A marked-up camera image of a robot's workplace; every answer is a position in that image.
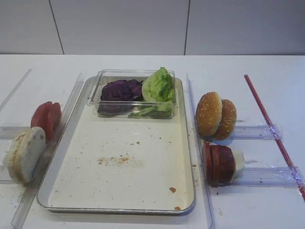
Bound left clear long rail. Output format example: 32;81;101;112
11;73;84;229

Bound clear plastic container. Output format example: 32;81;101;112
87;69;176;118

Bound right lower clear crossbar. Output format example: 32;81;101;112
230;167;305;188

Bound left lower clear crossbar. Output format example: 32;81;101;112
0;165;15;184

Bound front tomato slice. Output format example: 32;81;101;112
30;101;53;143

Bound right clear long rail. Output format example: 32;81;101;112
186;73;215;229

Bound rear red meat slice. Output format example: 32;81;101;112
217;145;235;184

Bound white bread slice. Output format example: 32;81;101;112
2;131;27;184
13;126;46;184

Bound far left clear rail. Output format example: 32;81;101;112
0;69;32;111

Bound sesame bun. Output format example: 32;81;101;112
213;99;237;140
195;92;222;136

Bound purple cabbage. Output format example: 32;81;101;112
98;79;143;115

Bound white cheese slice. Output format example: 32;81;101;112
232;150;245;178

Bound green lettuce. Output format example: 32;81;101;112
128;67;174;118

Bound rear tomato slice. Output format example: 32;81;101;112
50;103;61;137

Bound front sesame bun top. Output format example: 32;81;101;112
195;92;222;136

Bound front red meat slice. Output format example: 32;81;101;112
202;142;213;185

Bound clear long rail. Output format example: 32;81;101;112
186;73;215;229
11;73;84;229

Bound rear sesame bun top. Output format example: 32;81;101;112
213;99;237;140

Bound metal baking tray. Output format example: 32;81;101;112
37;78;195;215

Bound right upper clear crossbar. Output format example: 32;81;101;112
228;125;282;140

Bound tomato slice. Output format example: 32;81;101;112
30;101;53;143
50;103;61;137

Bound red plastic rail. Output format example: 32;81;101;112
244;74;305;199

